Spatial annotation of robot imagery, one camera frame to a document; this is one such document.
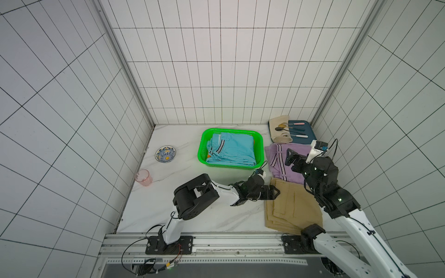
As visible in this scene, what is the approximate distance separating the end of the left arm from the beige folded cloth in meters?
0.41

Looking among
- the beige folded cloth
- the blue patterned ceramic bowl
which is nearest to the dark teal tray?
the beige folded cloth

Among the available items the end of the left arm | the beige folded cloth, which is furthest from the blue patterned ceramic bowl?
the beige folded cloth

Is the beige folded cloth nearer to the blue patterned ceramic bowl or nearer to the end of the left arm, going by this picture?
the end of the left arm

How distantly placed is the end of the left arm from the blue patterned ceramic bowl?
47 cm

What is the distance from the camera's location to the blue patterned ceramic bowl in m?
1.00

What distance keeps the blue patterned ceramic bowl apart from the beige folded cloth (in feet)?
2.13

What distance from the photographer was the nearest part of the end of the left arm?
0.69 m

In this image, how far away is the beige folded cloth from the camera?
3.63 feet
